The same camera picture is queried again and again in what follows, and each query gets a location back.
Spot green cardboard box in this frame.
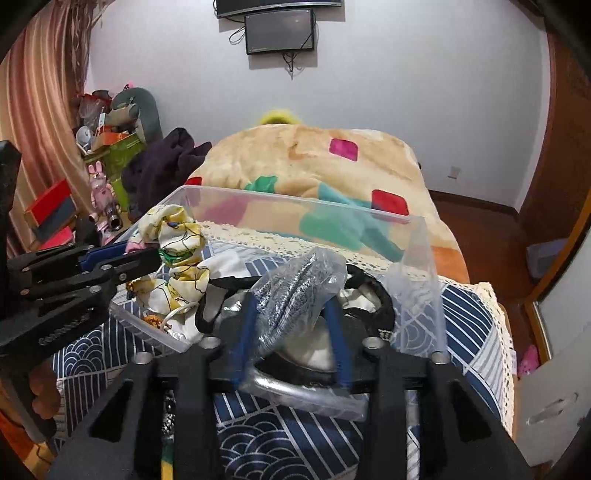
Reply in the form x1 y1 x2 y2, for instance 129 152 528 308
83 133 147 214

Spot grey plush toy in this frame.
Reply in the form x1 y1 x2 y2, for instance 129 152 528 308
108 86 164 145

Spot black wall-mounted screen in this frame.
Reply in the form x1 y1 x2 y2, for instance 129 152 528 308
244 9 319 56

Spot small pink plush toy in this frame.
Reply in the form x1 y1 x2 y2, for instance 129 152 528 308
517 344 540 376

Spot black hanging cable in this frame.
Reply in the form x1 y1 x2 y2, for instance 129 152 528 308
281 50 304 80

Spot white yellow floral silk scarf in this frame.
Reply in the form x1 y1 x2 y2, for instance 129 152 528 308
127 203 252 343

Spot pink rabbit toy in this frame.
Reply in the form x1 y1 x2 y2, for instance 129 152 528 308
87 161 117 209

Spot dark purple fleece blanket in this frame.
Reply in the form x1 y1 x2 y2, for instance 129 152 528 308
121 127 213 223

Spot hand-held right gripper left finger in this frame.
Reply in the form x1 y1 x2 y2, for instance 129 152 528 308
46 293 259 480

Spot wooden framed white panel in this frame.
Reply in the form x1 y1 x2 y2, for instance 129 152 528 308
525 194 591 371

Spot orange box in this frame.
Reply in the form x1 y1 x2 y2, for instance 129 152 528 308
94 131 131 150

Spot yellow plush toy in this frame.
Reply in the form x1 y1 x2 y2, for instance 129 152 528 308
259 108 302 127

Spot wall-mounted television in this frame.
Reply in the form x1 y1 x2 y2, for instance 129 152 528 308
213 0 345 20

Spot person's left hand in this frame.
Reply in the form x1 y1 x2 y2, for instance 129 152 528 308
27 359 64 422

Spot pink striped curtain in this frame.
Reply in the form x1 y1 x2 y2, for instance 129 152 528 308
0 0 100 260

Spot clear plastic storage box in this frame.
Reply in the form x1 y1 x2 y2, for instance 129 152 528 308
108 185 448 367

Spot beige blanket with coloured squares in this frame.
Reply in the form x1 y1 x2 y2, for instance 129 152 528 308
185 124 471 283

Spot brown wooden wardrobe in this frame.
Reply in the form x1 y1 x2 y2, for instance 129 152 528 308
516 31 591 247

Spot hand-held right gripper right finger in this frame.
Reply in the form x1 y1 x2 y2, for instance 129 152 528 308
322 299 551 480

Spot grey scrubber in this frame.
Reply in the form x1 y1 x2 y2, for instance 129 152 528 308
240 246 370 422

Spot grey purple cloth bundle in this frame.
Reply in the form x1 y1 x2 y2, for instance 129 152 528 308
526 239 570 283

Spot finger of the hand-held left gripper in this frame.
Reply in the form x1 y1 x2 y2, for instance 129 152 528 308
7 242 130 288
21 248 164 306

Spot navy patterned lace-edged bedspread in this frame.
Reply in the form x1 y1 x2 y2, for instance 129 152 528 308
51 220 517 480

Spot red flat box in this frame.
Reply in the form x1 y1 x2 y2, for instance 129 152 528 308
24 178 75 243

